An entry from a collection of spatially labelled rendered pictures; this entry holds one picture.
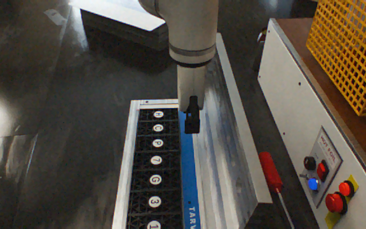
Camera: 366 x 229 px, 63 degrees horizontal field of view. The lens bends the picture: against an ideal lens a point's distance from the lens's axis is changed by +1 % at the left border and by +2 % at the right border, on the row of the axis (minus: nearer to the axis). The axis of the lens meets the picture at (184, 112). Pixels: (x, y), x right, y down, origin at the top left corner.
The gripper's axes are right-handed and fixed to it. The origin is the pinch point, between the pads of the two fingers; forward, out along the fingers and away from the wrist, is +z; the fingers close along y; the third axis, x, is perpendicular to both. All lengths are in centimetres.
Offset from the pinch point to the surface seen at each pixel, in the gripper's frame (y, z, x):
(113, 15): -54, -1, -24
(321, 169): 18.2, -3.5, 20.4
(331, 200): 24.0, -3.6, 19.5
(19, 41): -54, 8, -59
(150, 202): 17.8, 4.8, -8.7
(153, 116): -6.2, 5.0, -8.8
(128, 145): 2.2, 5.9, -14.4
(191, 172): 10.5, 6.1, -0.6
